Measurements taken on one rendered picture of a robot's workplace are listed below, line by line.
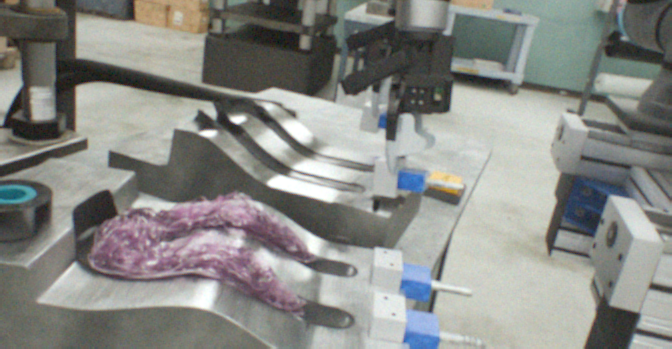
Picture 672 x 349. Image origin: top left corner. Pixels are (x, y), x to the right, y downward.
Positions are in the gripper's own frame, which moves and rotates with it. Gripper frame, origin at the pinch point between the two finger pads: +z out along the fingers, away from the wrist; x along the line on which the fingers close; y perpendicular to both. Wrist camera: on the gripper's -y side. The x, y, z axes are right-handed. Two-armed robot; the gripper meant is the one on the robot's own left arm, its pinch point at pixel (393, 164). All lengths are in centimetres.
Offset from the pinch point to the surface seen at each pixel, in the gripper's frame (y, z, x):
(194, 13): -394, -61, 539
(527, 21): -13, -73, 588
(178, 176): -34.4, 5.6, -6.3
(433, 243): 5.8, 14.2, 9.5
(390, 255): 4.5, 9.3, -15.7
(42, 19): -68, -18, -1
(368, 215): -1.5, 7.0, -6.4
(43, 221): -27.1, 4.1, -40.5
